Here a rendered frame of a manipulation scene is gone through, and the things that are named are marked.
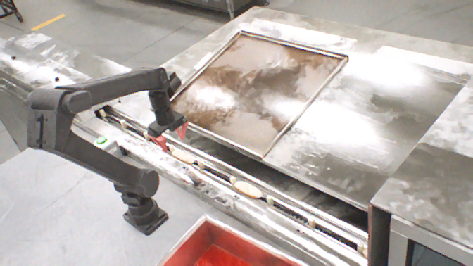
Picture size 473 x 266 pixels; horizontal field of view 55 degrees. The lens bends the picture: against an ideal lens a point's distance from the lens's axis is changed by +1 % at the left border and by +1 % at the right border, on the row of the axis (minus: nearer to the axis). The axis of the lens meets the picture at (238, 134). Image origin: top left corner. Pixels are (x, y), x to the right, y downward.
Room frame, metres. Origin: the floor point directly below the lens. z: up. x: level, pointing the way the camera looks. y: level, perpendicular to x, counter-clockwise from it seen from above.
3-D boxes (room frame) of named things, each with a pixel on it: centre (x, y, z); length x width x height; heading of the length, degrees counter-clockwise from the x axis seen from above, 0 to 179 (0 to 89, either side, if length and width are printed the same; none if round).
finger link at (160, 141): (1.12, 0.23, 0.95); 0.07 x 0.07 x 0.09; 41
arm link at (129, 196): (0.95, 0.31, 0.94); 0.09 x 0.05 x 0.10; 153
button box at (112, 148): (1.25, 0.46, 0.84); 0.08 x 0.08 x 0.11; 41
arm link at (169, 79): (1.18, 0.19, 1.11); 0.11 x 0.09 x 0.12; 153
